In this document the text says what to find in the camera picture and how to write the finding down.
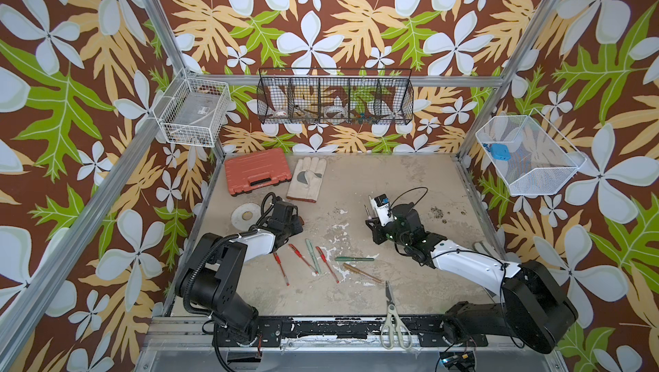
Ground red plastic tool case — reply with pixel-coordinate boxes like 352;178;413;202
224;148;293;196

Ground black wire basket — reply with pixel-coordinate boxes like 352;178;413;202
256;68;415;125

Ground white mesh basket right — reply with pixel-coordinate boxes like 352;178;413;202
475;109;586;197

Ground blue object in basket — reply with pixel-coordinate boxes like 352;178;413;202
487;143;511;162

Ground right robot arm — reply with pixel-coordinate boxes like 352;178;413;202
365;196;578;354

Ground red pen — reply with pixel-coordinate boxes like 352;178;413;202
273;252;290;286
315;246;340;284
288;243;319;274

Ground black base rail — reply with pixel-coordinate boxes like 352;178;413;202
203;315;487;348

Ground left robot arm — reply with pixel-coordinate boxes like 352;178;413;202
175;192;304;345

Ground white tape roll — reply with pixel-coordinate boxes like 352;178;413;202
231;203;262;232

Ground light green pen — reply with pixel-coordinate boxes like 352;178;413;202
305;238;322;274

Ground white wire basket left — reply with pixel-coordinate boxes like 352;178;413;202
154;70;232;148

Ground brown orange pen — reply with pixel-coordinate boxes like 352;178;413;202
343;263;383;284

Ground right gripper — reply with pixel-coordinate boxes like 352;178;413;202
363;215;411;249

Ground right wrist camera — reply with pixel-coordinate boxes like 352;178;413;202
369;194;394;226

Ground beige work glove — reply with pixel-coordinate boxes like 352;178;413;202
287;157;327;203

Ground white-handled scissors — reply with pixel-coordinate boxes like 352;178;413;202
379;281;413;351

